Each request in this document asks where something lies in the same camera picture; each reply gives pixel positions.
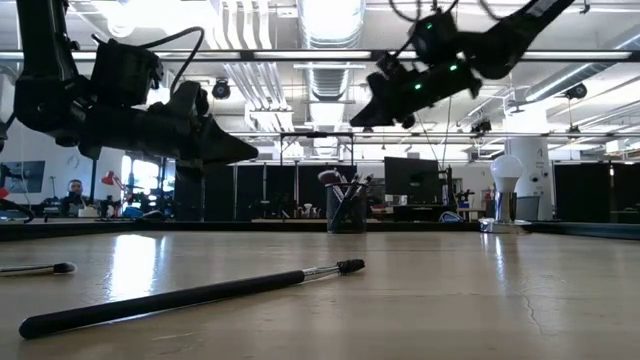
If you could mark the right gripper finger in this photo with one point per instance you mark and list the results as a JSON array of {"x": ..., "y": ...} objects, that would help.
[{"x": 372, "y": 112}]

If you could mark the white light bulb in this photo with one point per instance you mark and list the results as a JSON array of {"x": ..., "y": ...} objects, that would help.
[{"x": 506, "y": 172}]

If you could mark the overhead light beam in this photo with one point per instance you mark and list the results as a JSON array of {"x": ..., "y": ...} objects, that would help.
[{"x": 310, "y": 55}]

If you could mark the black mesh pen cup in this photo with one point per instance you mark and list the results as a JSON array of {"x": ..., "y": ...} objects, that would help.
[{"x": 346, "y": 215}]

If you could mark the dark wall picture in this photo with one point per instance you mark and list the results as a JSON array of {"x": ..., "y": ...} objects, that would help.
[{"x": 22, "y": 176}]

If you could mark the red desk lamp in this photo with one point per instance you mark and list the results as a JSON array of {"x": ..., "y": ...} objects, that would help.
[{"x": 108, "y": 178}]

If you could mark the black ceiling camera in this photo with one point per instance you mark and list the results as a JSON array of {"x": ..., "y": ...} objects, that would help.
[
  {"x": 221, "y": 89},
  {"x": 481, "y": 126},
  {"x": 576, "y": 91}
]

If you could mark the white round column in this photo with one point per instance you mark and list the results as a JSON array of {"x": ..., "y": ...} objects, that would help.
[{"x": 535, "y": 165}]

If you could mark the black background rig frame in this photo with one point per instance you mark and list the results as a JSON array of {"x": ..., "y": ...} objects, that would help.
[{"x": 315, "y": 134}]

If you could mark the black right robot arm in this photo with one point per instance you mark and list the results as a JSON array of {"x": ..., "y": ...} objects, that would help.
[{"x": 515, "y": 35}]

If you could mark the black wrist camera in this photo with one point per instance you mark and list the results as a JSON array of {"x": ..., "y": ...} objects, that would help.
[
  {"x": 434, "y": 32},
  {"x": 125, "y": 72}
]

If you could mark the black computer monitor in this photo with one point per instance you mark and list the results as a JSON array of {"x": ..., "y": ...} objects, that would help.
[{"x": 412, "y": 180}]

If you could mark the black metal table frame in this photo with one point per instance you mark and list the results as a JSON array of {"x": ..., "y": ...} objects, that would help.
[{"x": 250, "y": 226}]

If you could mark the ribbed silver ceiling duct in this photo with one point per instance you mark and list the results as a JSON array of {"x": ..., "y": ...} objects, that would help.
[{"x": 330, "y": 25}]

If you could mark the black partition panels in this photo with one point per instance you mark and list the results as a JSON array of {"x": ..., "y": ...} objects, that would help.
[
  {"x": 250, "y": 192},
  {"x": 582, "y": 192}
]

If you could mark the round silver lamp base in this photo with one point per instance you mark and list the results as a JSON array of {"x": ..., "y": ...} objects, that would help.
[{"x": 505, "y": 215}]

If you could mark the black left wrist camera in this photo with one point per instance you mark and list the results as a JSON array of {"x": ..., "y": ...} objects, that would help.
[{"x": 125, "y": 72}]

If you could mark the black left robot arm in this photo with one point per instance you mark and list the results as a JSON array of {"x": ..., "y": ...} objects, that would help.
[{"x": 40, "y": 65}]

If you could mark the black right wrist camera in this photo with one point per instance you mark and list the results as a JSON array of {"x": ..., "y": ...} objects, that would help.
[{"x": 434, "y": 32}]

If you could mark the person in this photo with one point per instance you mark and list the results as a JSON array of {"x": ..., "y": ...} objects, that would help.
[{"x": 75, "y": 192}]

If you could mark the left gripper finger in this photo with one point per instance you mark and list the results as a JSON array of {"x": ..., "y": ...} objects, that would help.
[
  {"x": 187, "y": 100},
  {"x": 225, "y": 145}
]

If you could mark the large fluffy powder brush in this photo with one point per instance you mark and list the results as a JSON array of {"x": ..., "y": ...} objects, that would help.
[{"x": 327, "y": 176}]

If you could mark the slim black makeup brush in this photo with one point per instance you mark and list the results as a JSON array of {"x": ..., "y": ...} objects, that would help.
[
  {"x": 368, "y": 178},
  {"x": 35, "y": 269},
  {"x": 175, "y": 300}
]

